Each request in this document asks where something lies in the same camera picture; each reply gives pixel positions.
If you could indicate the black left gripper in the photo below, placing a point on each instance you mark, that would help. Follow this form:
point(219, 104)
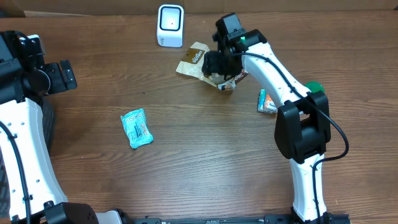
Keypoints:
point(60, 83)

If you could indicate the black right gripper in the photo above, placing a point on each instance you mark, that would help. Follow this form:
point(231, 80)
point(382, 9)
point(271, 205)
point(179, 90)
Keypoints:
point(213, 67)

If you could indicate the beige snack pouch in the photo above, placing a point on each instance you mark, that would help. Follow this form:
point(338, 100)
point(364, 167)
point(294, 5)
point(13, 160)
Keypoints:
point(191, 65)

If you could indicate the teal Kleenex tissue pack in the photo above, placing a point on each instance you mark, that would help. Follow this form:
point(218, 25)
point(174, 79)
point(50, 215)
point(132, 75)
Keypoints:
point(261, 103)

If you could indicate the orange tissue pack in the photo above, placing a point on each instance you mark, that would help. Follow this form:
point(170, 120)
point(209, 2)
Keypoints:
point(269, 105)

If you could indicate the green lid jar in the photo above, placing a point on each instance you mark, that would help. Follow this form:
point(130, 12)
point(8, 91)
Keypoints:
point(314, 87)

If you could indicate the mint green wipes pack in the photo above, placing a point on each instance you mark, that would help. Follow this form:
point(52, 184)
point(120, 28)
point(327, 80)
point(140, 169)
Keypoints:
point(135, 128)

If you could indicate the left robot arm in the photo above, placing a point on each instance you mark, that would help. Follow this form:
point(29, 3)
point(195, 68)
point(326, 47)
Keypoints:
point(27, 123)

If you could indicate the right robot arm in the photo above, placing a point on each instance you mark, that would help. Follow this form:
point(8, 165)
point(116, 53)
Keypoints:
point(303, 123)

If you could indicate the white barcode scanner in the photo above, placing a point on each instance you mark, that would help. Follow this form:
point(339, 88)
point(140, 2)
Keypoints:
point(170, 25)

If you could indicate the dark grey plastic basket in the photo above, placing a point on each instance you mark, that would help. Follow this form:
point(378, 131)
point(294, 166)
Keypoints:
point(48, 122)

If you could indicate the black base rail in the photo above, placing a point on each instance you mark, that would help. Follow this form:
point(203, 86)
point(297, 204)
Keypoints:
point(217, 221)

